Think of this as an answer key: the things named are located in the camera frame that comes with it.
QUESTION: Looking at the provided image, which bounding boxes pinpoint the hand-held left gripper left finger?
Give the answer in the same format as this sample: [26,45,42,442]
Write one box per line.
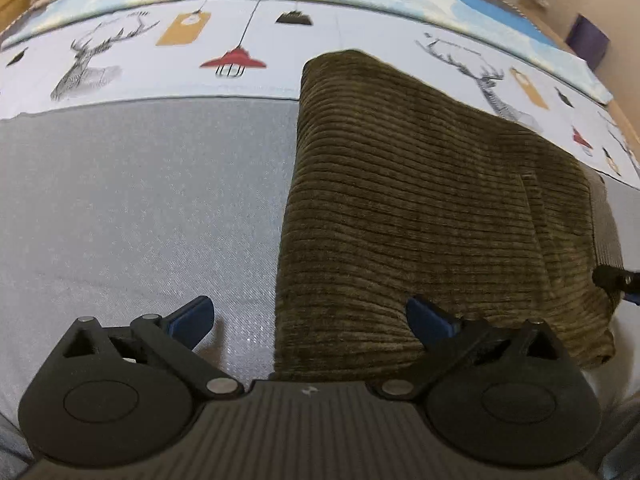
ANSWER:
[61,296,246,401]

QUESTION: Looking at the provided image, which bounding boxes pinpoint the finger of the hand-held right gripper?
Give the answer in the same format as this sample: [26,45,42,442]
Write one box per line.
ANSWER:
[591,265,640,307]

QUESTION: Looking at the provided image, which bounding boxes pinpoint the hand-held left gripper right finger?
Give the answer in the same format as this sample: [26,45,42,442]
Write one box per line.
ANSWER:
[366,296,572,401]

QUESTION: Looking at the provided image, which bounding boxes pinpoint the olive corduroy pants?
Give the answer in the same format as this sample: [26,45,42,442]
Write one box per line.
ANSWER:
[272,49,626,383]

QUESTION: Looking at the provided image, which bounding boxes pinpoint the deer and lamp printed sheet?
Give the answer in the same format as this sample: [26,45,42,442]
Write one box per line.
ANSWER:
[0,0,640,187]

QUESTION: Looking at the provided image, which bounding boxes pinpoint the purple box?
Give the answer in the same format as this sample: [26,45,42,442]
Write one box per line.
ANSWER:
[567,14,611,69]

